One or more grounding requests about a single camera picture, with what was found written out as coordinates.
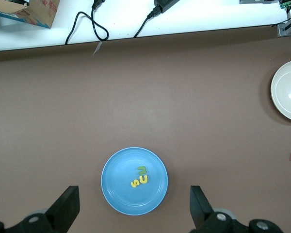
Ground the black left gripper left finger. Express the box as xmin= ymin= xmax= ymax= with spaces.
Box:
xmin=0 ymin=185 xmax=80 ymax=233

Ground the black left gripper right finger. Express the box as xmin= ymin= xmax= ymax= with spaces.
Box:
xmin=189 ymin=185 xmax=286 ymax=233

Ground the blue plate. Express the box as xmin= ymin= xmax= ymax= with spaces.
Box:
xmin=101 ymin=147 xmax=169 ymax=216

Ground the table cover sheet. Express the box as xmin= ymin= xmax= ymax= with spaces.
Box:
xmin=0 ymin=23 xmax=291 ymax=233

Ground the beige plate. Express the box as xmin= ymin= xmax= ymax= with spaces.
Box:
xmin=271 ymin=59 xmax=291 ymax=123

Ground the white paper tag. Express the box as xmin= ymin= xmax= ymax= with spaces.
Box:
xmin=92 ymin=41 xmax=103 ymax=57

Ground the open cardboard box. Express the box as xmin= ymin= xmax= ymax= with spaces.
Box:
xmin=0 ymin=0 xmax=62 ymax=30

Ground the black power adapter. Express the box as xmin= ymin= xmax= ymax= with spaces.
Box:
xmin=154 ymin=0 xmax=180 ymax=13

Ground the grey metal device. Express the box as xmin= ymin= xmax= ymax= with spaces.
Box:
xmin=239 ymin=0 xmax=280 ymax=5

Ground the green connector circuit board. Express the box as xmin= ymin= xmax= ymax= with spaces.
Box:
xmin=278 ymin=0 xmax=291 ymax=11

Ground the black floor cable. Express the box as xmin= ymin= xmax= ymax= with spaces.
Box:
xmin=65 ymin=0 xmax=110 ymax=46
xmin=132 ymin=6 xmax=162 ymax=39

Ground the metal post with bracket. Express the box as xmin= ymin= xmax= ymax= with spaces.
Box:
xmin=277 ymin=11 xmax=291 ymax=37

